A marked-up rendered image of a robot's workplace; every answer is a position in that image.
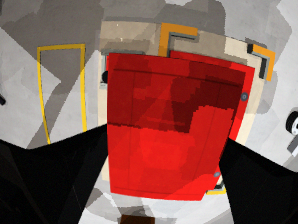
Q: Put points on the white rectangular bar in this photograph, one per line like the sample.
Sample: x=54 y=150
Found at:
x=293 y=147

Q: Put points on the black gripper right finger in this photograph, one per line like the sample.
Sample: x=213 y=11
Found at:
x=259 y=191

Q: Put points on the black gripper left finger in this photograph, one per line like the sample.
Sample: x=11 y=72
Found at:
x=57 y=179

